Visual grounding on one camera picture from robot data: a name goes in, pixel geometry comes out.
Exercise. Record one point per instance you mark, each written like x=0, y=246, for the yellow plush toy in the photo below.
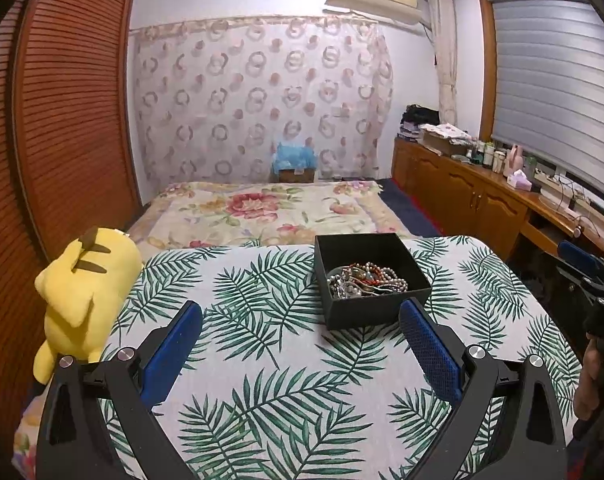
x=77, y=290

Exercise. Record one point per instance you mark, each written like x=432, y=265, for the brown louvred wardrobe door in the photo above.
x=7, y=210
x=77, y=110

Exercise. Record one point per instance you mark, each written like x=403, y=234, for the wooden sideboard cabinet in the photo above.
x=461, y=195

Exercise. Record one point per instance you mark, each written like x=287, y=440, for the beige window curtain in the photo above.
x=444, y=50

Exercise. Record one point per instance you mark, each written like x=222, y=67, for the black jewelry box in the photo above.
x=362, y=247

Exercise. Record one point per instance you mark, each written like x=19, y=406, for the wooden window frame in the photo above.
x=486, y=60

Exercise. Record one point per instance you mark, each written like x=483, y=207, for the box with patterned cloth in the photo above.
x=446, y=137

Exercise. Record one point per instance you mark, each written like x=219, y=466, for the palm leaf tablecloth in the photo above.
x=282, y=350

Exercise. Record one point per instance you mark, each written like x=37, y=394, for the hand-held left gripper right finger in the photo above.
x=431, y=350

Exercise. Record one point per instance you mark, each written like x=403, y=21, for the pile of mixed jewelry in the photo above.
x=366, y=282

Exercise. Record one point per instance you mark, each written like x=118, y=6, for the stack of folded clothes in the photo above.
x=416, y=120

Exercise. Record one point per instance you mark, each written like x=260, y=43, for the dark blue bedsheet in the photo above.
x=406, y=205

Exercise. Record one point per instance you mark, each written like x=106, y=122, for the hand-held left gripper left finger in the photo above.
x=172, y=355

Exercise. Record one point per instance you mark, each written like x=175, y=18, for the circle patterned sheer curtain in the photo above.
x=257, y=100

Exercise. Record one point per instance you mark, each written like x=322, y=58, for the person's right hand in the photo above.
x=594, y=385

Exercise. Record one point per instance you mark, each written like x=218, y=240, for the green bottle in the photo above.
x=530, y=167

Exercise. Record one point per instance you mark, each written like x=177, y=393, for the grey window blind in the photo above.
x=546, y=70

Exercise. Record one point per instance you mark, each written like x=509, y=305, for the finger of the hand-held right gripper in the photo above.
x=576, y=256
x=581, y=285

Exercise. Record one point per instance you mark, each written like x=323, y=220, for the white bottle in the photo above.
x=489, y=155

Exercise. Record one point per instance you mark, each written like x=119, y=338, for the blue plastic bag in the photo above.
x=294, y=156

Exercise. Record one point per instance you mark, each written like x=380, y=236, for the small cardboard box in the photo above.
x=296, y=176

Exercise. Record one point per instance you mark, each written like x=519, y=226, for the pink tissue box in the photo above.
x=517, y=181

